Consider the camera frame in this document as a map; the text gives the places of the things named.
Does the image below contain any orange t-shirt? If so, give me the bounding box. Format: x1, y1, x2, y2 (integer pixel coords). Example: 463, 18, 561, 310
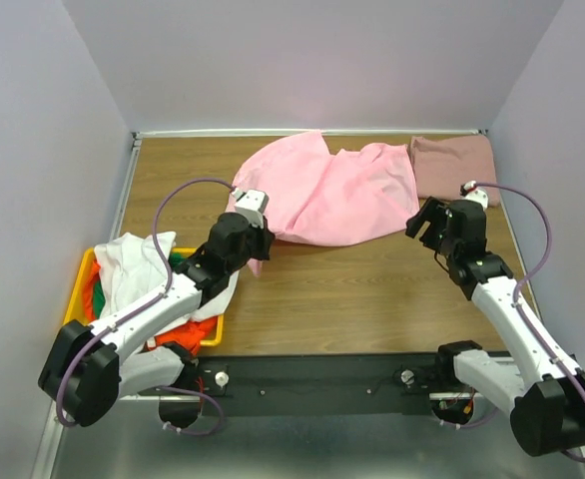
64, 255, 225, 355

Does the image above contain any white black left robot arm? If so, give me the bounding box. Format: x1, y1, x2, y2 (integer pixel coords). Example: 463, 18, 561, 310
38, 211, 275, 427

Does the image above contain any light pink t-shirt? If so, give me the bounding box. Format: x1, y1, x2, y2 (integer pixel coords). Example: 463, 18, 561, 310
226, 129, 420, 278

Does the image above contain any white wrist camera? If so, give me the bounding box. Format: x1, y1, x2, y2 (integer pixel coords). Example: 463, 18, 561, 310
460, 181, 489, 210
232, 189, 269, 229

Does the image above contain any green t-shirt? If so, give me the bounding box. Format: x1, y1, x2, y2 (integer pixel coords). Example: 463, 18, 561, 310
91, 251, 194, 310

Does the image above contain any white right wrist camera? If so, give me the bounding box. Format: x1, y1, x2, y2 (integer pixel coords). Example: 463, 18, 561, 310
460, 181, 489, 210

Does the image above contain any white t-shirt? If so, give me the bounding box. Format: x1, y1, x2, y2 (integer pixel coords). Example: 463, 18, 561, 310
94, 232, 239, 332

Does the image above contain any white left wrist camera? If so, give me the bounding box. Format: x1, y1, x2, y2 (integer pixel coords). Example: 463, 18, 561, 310
232, 189, 269, 229

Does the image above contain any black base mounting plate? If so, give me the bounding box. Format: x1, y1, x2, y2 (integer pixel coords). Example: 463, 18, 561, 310
137, 351, 513, 430

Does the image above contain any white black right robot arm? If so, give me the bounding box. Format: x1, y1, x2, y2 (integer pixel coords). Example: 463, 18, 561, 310
405, 198, 585, 457

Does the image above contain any yellow plastic bin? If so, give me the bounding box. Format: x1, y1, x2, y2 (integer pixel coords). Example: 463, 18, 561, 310
62, 246, 225, 348

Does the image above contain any folded dusty pink t-shirt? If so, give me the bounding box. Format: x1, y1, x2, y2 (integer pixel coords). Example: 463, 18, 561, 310
408, 135, 496, 200

